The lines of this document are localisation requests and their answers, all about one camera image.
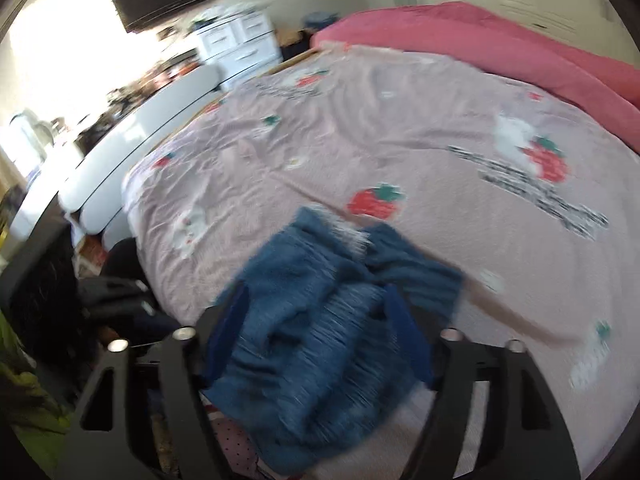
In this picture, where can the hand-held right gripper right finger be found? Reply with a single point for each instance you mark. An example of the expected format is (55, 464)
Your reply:
(402, 327)

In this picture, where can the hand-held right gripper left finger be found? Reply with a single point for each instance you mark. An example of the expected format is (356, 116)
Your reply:
(234, 315)

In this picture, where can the blue denim pants lace trim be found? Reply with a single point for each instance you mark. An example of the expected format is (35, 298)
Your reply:
(310, 350)

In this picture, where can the pink polka dot cloth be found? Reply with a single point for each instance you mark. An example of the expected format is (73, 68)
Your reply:
(235, 445)

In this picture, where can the black chair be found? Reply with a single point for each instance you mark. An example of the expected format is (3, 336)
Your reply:
(50, 280)

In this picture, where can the pink strawberry printed bed sheet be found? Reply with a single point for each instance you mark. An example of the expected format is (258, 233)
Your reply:
(400, 125)

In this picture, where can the white padded bed footboard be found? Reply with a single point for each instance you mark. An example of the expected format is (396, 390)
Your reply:
(145, 125)

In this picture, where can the green cloth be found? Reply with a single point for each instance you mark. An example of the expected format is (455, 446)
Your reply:
(25, 395)

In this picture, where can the white chest of drawers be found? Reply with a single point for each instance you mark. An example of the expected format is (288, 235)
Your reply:
(240, 45)

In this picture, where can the pink quilt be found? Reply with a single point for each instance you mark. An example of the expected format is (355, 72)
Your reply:
(500, 45)

